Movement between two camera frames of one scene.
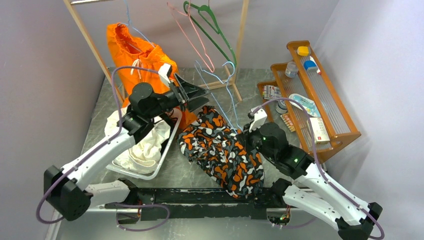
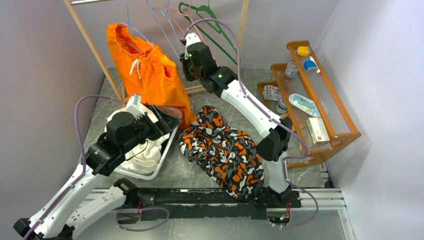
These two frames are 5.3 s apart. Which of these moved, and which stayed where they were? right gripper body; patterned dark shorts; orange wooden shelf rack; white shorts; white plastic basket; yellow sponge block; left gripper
Moved: right gripper body; left gripper
Stayed: patterned dark shorts; white plastic basket; orange wooden shelf rack; yellow sponge block; white shorts
